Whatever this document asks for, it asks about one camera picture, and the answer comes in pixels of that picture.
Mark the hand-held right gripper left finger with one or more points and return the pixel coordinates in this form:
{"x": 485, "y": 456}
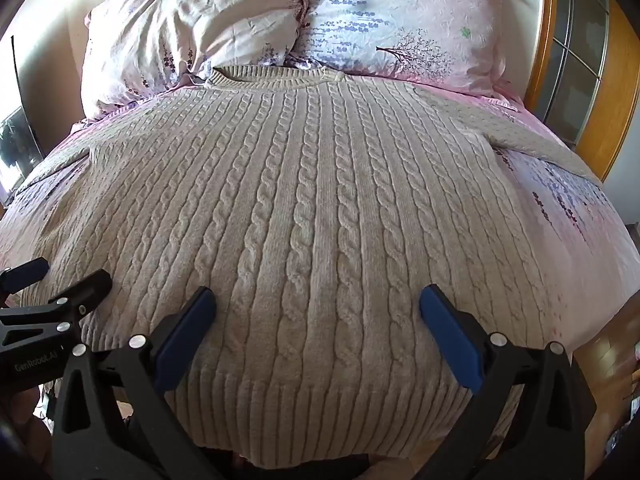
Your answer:
{"x": 184, "y": 342}

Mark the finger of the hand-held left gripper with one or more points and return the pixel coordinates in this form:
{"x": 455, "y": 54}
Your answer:
{"x": 25, "y": 275}
{"x": 87, "y": 290}

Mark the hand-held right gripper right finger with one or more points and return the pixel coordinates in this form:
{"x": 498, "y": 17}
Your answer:
{"x": 450, "y": 342}

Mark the dark framed panel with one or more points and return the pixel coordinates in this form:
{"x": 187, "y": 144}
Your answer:
{"x": 12, "y": 150}

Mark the pink floral bed sheet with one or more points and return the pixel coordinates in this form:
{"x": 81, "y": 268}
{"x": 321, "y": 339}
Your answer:
{"x": 575, "y": 240}

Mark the pale pink floral pillow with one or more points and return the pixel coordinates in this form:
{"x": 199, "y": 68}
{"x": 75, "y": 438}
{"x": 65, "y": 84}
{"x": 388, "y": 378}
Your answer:
{"x": 200, "y": 15}

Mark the tree print floral pillow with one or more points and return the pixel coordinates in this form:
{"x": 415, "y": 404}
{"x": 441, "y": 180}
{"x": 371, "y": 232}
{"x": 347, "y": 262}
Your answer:
{"x": 400, "y": 15}

